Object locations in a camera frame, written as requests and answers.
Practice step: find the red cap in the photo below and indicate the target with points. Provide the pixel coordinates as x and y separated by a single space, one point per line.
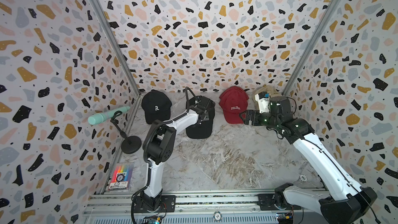
233 101

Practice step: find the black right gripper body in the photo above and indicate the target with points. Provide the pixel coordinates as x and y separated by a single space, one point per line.
269 121

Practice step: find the mint green microphone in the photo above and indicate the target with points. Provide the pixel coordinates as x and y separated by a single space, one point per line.
102 117

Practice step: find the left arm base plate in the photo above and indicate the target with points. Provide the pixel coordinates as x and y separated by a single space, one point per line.
168 203

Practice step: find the beige cap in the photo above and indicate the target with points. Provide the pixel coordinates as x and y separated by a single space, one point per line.
268 89

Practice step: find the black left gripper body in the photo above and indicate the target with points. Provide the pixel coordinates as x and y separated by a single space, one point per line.
209 116

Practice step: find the colourful box by left wall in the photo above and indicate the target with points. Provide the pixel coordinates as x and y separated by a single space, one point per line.
121 177

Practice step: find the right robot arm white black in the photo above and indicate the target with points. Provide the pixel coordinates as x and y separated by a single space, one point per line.
344 200

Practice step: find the black cap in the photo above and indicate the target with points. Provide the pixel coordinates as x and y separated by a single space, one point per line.
204 129
194 99
157 106

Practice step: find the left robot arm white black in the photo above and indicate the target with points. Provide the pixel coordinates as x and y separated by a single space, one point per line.
159 146

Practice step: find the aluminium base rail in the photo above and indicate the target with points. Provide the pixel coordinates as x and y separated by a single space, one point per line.
196 207

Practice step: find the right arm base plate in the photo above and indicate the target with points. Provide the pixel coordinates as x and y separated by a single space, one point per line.
272 201

